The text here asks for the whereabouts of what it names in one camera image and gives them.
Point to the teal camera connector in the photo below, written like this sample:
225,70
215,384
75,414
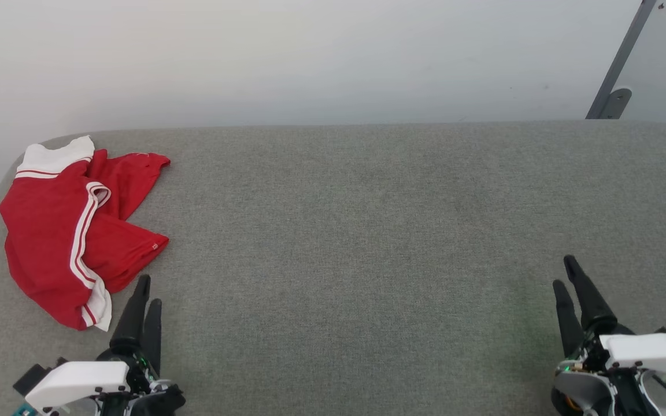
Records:
22,411

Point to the red and white t-shirt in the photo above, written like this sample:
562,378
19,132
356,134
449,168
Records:
44,231

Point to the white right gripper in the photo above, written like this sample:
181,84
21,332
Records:
645,352

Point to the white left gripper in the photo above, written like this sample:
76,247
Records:
78,378

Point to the grey metal frame bar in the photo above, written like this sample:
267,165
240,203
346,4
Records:
622,55

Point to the grey metal bracket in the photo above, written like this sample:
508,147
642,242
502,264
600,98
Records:
617,103

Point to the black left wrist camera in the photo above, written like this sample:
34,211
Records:
29,378

